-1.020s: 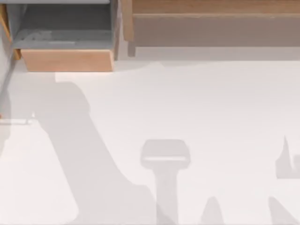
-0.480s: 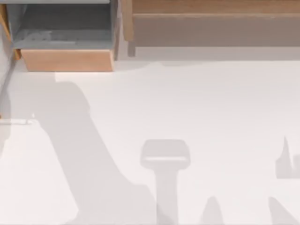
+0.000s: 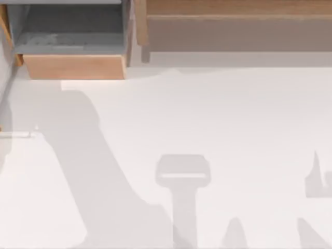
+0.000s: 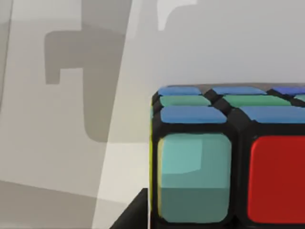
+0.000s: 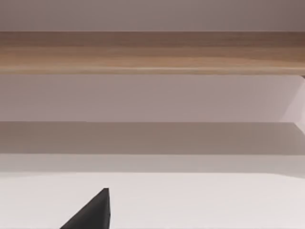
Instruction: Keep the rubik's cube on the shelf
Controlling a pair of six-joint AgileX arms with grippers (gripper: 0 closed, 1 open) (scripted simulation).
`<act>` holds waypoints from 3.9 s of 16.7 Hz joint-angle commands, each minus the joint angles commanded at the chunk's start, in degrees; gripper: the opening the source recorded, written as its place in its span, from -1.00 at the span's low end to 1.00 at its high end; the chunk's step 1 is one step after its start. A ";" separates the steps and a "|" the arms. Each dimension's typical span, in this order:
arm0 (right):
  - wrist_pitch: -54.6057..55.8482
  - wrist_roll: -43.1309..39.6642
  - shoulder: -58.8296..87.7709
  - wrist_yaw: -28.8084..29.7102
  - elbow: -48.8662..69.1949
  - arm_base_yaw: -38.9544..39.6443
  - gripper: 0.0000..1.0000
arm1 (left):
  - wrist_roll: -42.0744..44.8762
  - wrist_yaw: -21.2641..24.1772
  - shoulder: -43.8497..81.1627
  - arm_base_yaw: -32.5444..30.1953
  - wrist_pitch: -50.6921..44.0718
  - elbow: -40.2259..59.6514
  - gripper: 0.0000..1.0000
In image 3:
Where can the pale wooden drawer front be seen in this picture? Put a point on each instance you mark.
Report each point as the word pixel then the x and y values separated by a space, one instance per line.
pixel 74 66

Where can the wooden cupboard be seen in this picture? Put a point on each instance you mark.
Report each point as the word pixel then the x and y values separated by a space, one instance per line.
pixel 233 28

